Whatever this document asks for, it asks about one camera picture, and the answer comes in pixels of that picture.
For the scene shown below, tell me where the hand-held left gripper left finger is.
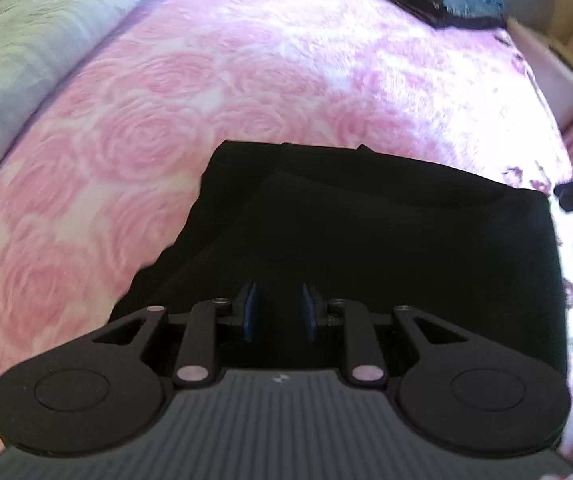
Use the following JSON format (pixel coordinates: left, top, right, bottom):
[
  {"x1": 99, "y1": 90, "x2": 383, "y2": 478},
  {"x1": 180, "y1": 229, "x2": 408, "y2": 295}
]
[{"x1": 91, "y1": 280, "x2": 262, "y2": 389}]

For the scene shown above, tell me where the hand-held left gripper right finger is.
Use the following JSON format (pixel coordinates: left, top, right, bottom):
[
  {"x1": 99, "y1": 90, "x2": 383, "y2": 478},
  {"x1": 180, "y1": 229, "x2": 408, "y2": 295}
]
[{"x1": 301, "y1": 282, "x2": 473, "y2": 387}]

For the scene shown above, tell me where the black garment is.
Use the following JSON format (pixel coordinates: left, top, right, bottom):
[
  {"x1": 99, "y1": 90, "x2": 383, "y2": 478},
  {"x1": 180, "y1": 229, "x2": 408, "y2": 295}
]
[{"x1": 109, "y1": 140, "x2": 567, "y2": 376}]

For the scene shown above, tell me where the cardboard box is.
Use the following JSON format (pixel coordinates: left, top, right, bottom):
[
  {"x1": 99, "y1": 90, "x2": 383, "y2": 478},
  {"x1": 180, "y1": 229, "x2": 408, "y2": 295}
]
[{"x1": 487, "y1": 0, "x2": 573, "y2": 106}]

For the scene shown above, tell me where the pink rose blanket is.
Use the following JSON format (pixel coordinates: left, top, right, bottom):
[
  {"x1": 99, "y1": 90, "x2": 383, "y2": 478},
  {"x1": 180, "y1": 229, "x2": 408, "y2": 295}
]
[{"x1": 0, "y1": 0, "x2": 573, "y2": 466}]

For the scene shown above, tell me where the grey quilted pillow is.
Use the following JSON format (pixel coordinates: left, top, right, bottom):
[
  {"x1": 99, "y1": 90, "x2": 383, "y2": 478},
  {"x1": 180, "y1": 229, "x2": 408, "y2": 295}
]
[{"x1": 0, "y1": 0, "x2": 160, "y2": 216}]

